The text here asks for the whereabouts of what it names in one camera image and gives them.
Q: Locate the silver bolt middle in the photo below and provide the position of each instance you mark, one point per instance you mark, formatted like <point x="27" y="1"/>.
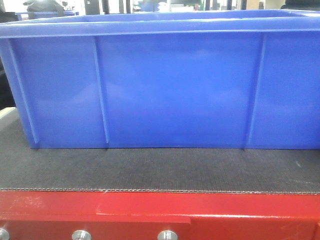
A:
<point x="81" y="235"/>

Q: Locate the blue plastic bin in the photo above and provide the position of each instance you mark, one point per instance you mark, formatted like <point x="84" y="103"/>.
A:
<point x="242" y="79"/>

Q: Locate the silver bolt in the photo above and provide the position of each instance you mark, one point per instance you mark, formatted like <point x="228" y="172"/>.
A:
<point x="81" y="235"/>
<point x="4" y="234"/>
<point x="167" y="235"/>

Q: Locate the black conveyor belt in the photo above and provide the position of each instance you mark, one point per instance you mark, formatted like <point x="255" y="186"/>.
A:
<point x="154" y="170"/>

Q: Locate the silver bolt right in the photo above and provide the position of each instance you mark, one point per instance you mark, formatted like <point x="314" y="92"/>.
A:
<point x="167" y="235"/>

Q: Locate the silver bolt left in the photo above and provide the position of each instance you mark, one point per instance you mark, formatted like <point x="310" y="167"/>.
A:
<point x="4" y="234"/>

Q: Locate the red conveyor frame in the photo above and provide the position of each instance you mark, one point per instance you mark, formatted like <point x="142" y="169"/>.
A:
<point x="55" y="215"/>

